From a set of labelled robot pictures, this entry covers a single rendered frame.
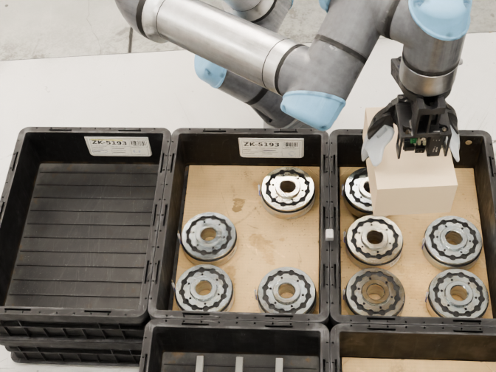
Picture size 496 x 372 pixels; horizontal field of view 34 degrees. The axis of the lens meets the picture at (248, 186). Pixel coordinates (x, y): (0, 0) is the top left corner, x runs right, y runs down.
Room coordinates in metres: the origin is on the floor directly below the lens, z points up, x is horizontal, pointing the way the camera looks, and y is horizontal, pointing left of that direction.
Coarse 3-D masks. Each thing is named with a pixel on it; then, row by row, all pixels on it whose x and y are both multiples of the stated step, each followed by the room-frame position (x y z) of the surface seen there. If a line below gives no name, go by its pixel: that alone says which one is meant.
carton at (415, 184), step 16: (368, 112) 0.82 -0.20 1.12; (368, 160) 0.75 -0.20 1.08; (384, 160) 0.72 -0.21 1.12; (400, 160) 0.72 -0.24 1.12; (416, 160) 0.71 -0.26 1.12; (432, 160) 0.71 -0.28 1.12; (448, 160) 0.71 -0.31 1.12; (368, 176) 0.74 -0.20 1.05; (384, 176) 0.69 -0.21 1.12; (400, 176) 0.69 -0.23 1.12; (416, 176) 0.68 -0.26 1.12; (432, 176) 0.68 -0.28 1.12; (448, 176) 0.68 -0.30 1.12; (384, 192) 0.67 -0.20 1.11; (400, 192) 0.66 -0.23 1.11; (416, 192) 0.66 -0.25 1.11; (432, 192) 0.66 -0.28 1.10; (448, 192) 0.66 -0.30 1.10; (384, 208) 0.67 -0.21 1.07; (400, 208) 0.66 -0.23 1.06; (416, 208) 0.66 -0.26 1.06; (432, 208) 0.66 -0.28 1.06; (448, 208) 0.66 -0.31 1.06
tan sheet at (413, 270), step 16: (464, 176) 0.87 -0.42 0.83; (368, 192) 0.86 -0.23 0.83; (464, 192) 0.83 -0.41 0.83; (464, 208) 0.80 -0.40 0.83; (400, 224) 0.78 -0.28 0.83; (416, 224) 0.77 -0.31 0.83; (416, 240) 0.74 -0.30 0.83; (416, 256) 0.71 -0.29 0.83; (480, 256) 0.69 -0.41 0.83; (352, 272) 0.69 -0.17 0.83; (400, 272) 0.68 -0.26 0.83; (416, 272) 0.67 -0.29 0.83; (432, 272) 0.67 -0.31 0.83; (480, 272) 0.66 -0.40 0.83; (416, 288) 0.64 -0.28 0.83; (416, 304) 0.61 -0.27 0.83
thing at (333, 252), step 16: (336, 144) 0.90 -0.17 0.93; (336, 160) 0.87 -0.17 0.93; (336, 176) 0.83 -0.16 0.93; (336, 192) 0.80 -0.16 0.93; (336, 208) 0.76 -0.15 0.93; (336, 224) 0.73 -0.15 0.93; (336, 240) 0.70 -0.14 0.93; (336, 256) 0.67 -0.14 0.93; (336, 272) 0.64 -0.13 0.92; (336, 288) 0.61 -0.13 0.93; (336, 304) 0.58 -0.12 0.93; (336, 320) 0.55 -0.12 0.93; (352, 320) 0.55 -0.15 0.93; (368, 320) 0.54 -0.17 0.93; (384, 320) 0.54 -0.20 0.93; (400, 320) 0.54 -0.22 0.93; (416, 320) 0.53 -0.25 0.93; (432, 320) 0.53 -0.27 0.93; (448, 320) 0.53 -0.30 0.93; (464, 320) 0.53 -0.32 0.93; (480, 320) 0.52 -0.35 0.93
